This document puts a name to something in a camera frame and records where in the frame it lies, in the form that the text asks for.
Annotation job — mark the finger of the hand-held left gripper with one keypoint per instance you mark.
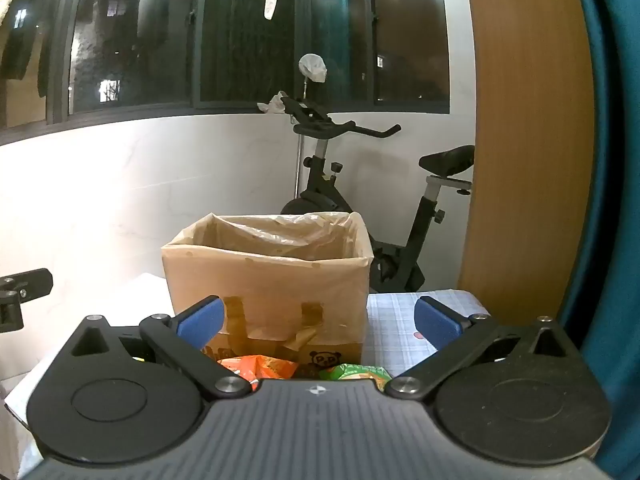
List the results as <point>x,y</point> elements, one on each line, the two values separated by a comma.
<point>30,285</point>

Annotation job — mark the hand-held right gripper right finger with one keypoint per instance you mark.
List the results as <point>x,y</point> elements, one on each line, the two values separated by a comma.
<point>435,325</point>

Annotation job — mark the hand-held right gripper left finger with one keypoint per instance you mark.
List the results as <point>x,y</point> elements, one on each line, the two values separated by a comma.
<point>200,322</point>

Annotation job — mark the orange snack bag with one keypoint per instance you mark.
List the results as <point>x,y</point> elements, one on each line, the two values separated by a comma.
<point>260,367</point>

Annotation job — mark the brown cardboard box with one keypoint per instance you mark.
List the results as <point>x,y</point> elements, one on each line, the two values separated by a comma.
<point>280,300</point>

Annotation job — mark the checked tablecloth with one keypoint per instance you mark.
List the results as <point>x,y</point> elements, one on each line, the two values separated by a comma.
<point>395,320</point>

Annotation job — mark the green snack bag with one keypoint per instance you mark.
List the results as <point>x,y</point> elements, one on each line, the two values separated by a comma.
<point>355,372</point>

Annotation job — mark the black exercise bike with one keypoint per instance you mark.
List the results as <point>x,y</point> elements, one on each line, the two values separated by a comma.
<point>320,200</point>

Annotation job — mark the wooden panel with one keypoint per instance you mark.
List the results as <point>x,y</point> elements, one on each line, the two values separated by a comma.
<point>525,135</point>

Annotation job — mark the crumpled white cloth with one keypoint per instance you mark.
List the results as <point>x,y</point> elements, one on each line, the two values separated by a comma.
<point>271,105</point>

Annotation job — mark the teal curtain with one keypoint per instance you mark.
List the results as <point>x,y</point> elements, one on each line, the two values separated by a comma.
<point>617,160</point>

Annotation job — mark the dark framed window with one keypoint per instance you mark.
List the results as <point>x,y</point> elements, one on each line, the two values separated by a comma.
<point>240,50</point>

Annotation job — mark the white plastic bag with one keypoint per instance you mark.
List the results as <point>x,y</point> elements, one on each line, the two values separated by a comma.
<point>312,67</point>

